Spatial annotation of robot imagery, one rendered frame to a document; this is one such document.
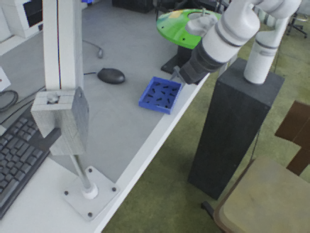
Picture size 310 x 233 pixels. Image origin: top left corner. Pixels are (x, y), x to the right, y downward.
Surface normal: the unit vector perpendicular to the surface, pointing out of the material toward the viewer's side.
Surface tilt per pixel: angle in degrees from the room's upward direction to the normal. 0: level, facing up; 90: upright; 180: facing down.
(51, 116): 90
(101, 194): 0
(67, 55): 53
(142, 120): 0
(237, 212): 0
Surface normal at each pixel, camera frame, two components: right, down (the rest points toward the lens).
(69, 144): 0.10, 0.73
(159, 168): 0.04, -0.69
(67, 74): 0.10, 0.17
